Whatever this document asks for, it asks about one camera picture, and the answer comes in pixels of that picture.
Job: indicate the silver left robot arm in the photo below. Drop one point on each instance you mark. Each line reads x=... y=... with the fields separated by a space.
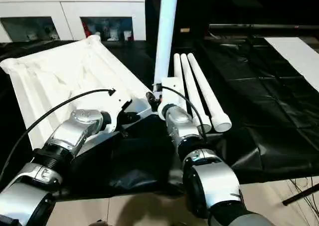
x=74 y=133

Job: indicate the red white small bottle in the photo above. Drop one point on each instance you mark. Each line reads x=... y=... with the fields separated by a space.
x=86 y=31

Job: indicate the white plastic table leg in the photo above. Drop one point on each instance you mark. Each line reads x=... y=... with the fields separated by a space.
x=165 y=31
x=204 y=86
x=177 y=66
x=186 y=73

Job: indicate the black mat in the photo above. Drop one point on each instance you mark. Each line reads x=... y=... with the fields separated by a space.
x=261 y=111

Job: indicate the black case with gold label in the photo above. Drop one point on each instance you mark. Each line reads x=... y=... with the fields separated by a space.
x=189 y=11

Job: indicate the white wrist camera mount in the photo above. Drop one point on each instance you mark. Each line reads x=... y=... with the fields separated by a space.
x=119 y=101
x=172 y=91

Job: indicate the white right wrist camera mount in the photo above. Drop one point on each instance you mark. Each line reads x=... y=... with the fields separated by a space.
x=172 y=91

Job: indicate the black long bar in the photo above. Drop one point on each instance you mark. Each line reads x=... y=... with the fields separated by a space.
x=261 y=27

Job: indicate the black stand leg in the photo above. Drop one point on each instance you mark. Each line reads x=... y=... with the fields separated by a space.
x=301 y=196

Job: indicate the white plastic table top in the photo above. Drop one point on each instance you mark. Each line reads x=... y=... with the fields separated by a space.
x=62 y=78

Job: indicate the white flat sheet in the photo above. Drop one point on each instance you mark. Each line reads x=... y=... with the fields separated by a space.
x=296 y=56

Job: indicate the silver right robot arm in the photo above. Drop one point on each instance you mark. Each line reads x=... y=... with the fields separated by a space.
x=211 y=181

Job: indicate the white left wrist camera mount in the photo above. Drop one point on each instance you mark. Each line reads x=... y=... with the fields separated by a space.
x=119 y=101

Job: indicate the white cabinet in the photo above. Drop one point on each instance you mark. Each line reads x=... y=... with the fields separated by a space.
x=74 y=6

